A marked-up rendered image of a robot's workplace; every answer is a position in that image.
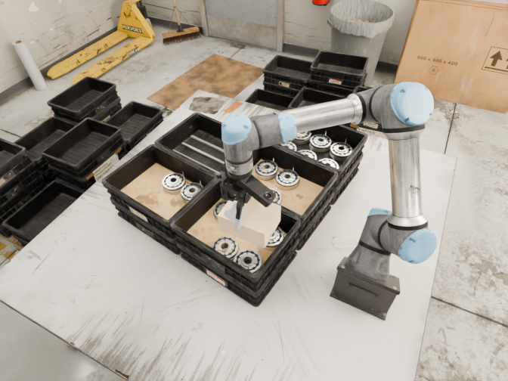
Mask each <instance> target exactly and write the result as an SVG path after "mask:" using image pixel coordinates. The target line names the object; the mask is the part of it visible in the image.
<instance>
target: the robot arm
mask: <svg viewBox="0 0 508 381"><path fill-rule="evenodd" d="M433 110H434V100H433V97H432V94H431V92H430V90H429V89H428V88H427V87H425V86H424V85H422V84H420V83H418V82H402V83H398V84H392V85H381V86H378V87H375V88H371V89H368V90H366V91H361V92H358V93H354V94H350V95H349V96H348V97H347V98H345V99H341V100H337V101H330V102H326V103H321V104H314V105H310V106H306V107H299V108H295V109H290V110H283V111H279V112H275V113H268V114H264V115H254V116H251V117H250V118H248V117H247V116H244V115H239V116H238V115H237V114H235V115H231V116H229V117H227V118H226V119H225V120H224V121H223V123H222V124H221V139H222V141H223V147H224V152H225V164H223V165H222V166H221V170H222V171H224V172H225V179H224V180H223V182H222V183H221V185H220V188H221V197H222V198H225V199H227V200H230V201H232V202H234V201H235V200H236V201H237V203H234V204H233V206H232V209H227V210H225V212H224V215H225V217H226V218H228V219H230V220H231V221H232V222H233V223H234V224H235V231H239V230H240V229H241V227H242V222H243V215H244V213H245V210H246V208H245V206H244V205H245V203H248V202H249V200H250V199H251V197H253V198H254V199H256V200H257V201H258V202H260V203H261V204H262V205H263V206H264V207H269V206H270V205H271V204H272V203H273V201H274V199H275V198H276V193H275V192H273V191H272V190H271V189H270V188H268V187H267V186H266V185H264V184H263V183H262V182H260V180H258V179H257V178H256V177H255V176H253V175H252V168H253V158H252V151H253V150H257V149H261V148H263V147H269V146H272V145H275V144H280V143H285V142H286V141H290V140H293V139H294V138H295V137H296V134H298V133H302V132H308V131H312V130H316V129H322V128H326V127H331V126H335V125H341V124H345V123H349V122H350V123H352V124H354V125H357V124H360V123H381V124H382V133H383V134H384V135H385V136H386V137H387V138H388V142H389V168H390V182H391V196H392V211H390V210H386V209H381V208H376V207H374V208H372V209H371V210H370V212H369V215H368V216H367V220H366V222H365V225H364V228H363V231H362V233H361V236H360V239H359V241H358V245H357V246H356V247H355V248H354V250H353V251H352V252H351V254H350V255H349V256H348V258H347V259H346V262H345V264H346V265H347V266H348V267H350V268H351V269H352V270H354V271H356V272H358V273H360V274H363V275H365V276H367V277H371V278H373V279H376V280H384V281H385V280H388V278H389V266H390V256H391V254H394V255H396V256H397V257H399V258H400V259H401V260H403V261H406V262H409V263H411V264H419V263H422V262H424V261H426V260H427V259H429V258H430V256H431V255H432V254H433V253H434V251H435V249H436V247H437V237H436V235H435V234H434V233H433V231H431V230H429V227H428V218H427V216H425V215H424V214H423V212H422V190H421V168H420V134H421V133H422V132H423V131H424V130H425V122H427V121H428V120H429V118H430V115H432V113H433ZM222 190H224V195H223V193H222Z"/></svg>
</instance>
